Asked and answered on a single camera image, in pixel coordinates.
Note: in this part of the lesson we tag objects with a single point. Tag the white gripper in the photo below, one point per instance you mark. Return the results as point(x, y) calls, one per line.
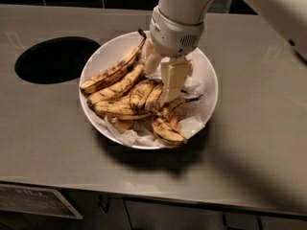
point(173, 35)

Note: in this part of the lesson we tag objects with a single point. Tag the framed label sign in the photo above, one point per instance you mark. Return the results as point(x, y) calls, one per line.
point(37, 201)

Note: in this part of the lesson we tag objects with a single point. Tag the black drawer handle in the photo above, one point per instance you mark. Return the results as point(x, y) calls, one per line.
point(103, 203)
point(232, 221)

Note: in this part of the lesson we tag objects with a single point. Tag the white paper napkin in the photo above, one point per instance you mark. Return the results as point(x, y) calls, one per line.
point(189, 119)

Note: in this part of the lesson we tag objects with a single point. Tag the bottom left spotted banana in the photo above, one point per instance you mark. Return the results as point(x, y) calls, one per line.
point(119, 109)

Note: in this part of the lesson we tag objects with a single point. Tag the dark round counter hole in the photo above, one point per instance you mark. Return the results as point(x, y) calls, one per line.
point(55, 60)

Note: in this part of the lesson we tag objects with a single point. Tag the white ceramic bowl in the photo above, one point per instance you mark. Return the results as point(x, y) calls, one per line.
point(117, 47)

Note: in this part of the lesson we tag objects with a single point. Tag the orange fruit piece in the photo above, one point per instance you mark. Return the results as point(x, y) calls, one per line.
point(121, 125)

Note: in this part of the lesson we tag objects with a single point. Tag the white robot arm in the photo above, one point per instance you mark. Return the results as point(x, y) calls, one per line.
point(287, 17)

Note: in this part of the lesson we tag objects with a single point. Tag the short spotted banana middle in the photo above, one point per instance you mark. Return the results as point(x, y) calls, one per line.
point(140, 93)

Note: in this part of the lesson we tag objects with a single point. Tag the dark-tipped brown banana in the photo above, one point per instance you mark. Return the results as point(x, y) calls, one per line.
point(155, 99)

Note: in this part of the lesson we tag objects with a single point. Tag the black drawer handle left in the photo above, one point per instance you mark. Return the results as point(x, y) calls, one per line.
point(103, 203)

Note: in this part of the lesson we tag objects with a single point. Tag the black drawer handle right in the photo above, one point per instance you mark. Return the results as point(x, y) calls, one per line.
point(232, 221)

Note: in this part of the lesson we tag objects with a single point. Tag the curved banana bottom right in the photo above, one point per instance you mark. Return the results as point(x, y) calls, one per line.
point(161, 123)

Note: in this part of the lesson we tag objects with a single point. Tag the long spotted banana top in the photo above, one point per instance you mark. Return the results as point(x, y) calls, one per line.
point(116, 71)

